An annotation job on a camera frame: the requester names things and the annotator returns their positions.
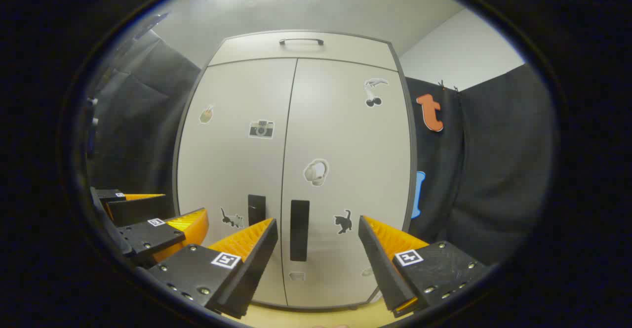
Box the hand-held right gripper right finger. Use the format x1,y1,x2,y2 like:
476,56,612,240
358,215,489,318

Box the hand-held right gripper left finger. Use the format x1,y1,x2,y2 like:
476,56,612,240
147,218,278,320

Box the black door handle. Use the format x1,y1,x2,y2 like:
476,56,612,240
248,195,266,227
290,200,310,262

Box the white cabinet door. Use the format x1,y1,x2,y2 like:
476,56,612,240
177,58,298,306
280,59,413,309

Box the grey double-door shoe cabinet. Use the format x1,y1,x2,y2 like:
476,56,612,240
172,30,418,311

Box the white cabinet drawer front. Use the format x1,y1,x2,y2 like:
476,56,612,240
207,33,398,71

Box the black backdrop cloth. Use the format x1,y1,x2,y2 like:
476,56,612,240
89,29,203,210
405,64,553,264

